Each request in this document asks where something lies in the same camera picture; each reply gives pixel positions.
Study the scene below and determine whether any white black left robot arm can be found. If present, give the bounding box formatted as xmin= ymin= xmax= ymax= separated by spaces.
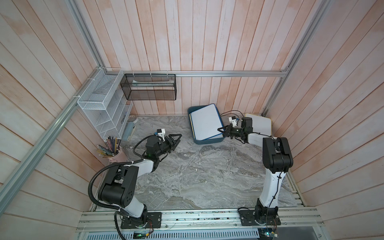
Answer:
xmin=88 ymin=134 xmax=182 ymax=228

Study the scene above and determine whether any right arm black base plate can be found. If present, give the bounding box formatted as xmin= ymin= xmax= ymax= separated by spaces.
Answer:
xmin=238 ymin=208 xmax=281 ymax=226

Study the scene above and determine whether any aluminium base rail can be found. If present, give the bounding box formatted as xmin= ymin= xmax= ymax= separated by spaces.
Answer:
xmin=76 ymin=207 xmax=325 ymax=233

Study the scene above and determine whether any black corrugated cable conduit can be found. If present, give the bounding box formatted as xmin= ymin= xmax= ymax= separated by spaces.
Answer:
xmin=87 ymin=134 xmax=157 ymax=240

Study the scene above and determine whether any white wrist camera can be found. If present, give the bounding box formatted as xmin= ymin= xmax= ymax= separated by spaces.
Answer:
xmin=157 ymin=129 xmax=166 ymax=141
xmin=229 ymin=116 xmax=239 ymax=127

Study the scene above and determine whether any yellow-framed whiteboard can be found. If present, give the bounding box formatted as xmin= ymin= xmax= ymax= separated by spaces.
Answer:
xmin=245 ymin=113 xmax=272 ymax=136

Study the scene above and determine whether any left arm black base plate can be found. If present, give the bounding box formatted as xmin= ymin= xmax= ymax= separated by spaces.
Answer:
xmin=120 ymin=212 xmax=162 ymax=230

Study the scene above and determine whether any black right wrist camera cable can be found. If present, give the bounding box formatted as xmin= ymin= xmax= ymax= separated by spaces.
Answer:
xmin=220 ymin=109 xmax=245 ymax=121

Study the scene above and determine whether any aluminium horizontal wall rail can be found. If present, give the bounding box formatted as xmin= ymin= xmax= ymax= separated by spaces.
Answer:
xmin=104 ymin=68 xmax=288 ymax=78

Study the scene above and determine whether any black mesh wall basket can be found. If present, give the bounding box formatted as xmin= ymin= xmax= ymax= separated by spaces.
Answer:
xmin=120 ymin=73 xmax=177 ymax=101

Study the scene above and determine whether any light blue stapler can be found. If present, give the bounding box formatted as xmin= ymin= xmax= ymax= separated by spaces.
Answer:
xmin=122 ymin=122 xmax=135 ymax=141

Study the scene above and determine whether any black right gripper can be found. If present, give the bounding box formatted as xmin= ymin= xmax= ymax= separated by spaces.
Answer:
xmin=217 ymin=124 xmax=244 ymax=139

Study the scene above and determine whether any small clear tape roll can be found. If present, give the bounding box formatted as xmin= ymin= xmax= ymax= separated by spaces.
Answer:
xmin=128 ymin=115 xmax=138 ymax=124

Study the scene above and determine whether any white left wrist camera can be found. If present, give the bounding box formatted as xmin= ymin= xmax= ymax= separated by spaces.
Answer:
xmin=157 ymin=129 xmax=166 ymax=141

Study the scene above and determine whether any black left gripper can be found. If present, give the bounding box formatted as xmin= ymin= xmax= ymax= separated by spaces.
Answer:
xmin=155 ymin=133 xmax=182 ymax=157

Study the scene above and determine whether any teal plastic storage box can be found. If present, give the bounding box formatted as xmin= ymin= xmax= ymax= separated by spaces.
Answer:
xmin=187 ymin=104 xmax=226 ymax=145

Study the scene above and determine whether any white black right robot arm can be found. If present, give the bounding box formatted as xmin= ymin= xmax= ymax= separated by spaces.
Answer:
xmin=218 ymin=117 xmax=294 ymax=226

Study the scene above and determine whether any pink pencil cup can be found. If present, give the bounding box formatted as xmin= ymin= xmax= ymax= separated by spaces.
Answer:
xmin=108 ymin=147 xmax=128 ymax=163

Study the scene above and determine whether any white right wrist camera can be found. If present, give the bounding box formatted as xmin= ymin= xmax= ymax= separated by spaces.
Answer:
xmin=229 ymin=116 xmax=239 ymax=127

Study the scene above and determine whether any blue-framed whiteboard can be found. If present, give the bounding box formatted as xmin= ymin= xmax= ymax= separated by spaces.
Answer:
xmin=188 ymin=103 xmax=225 ymax=142

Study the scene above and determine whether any white wire wall shelf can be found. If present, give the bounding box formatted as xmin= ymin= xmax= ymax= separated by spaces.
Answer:
xmin=78 ymin=68 xmax=133 ymax=140

